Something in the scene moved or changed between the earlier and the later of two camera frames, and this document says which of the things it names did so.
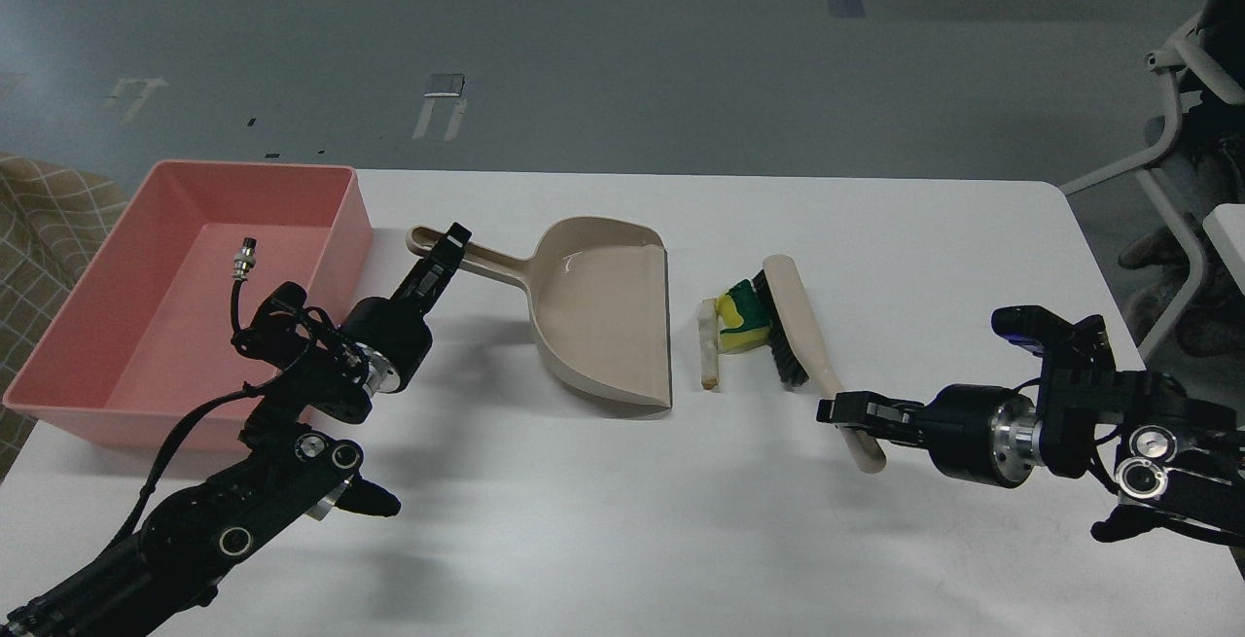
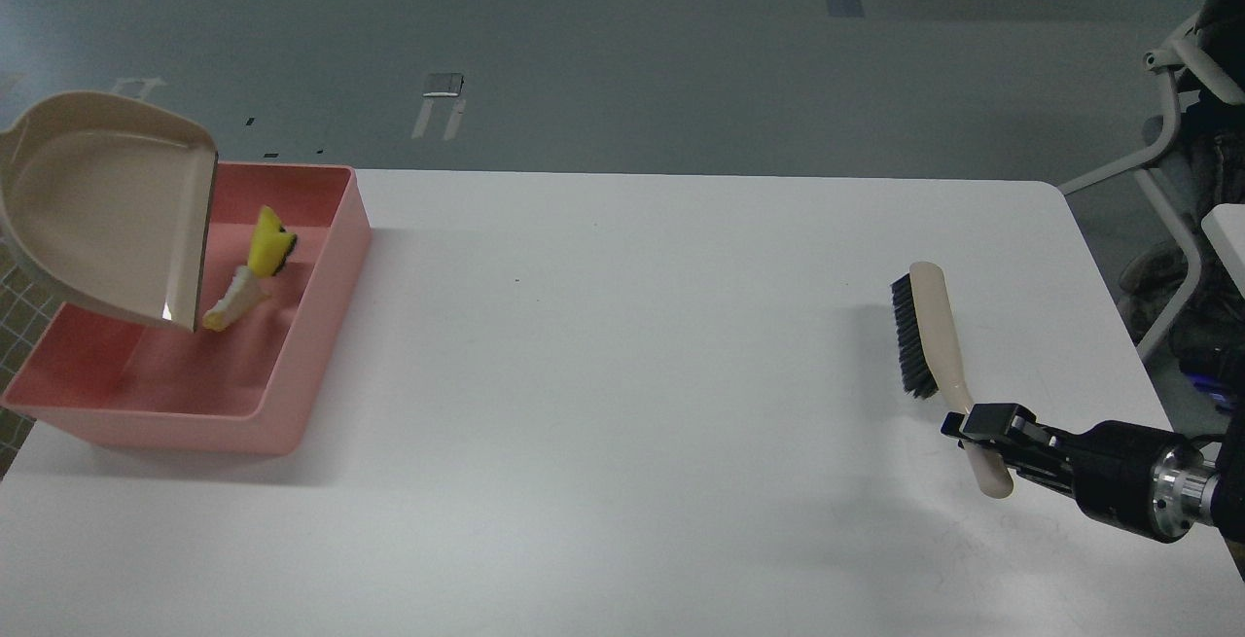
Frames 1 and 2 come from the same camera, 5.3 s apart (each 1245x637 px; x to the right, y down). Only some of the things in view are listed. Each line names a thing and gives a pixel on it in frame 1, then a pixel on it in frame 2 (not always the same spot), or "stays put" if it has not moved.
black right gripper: x=976 y=432 to x=1153 y=482
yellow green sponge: x=744 y=322 to x=270 y=245
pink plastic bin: x=144 y=339 stays put
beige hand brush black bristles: x=800 y=355 to x=932 y=363
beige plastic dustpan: x=600 y=300 to x=106 y=199
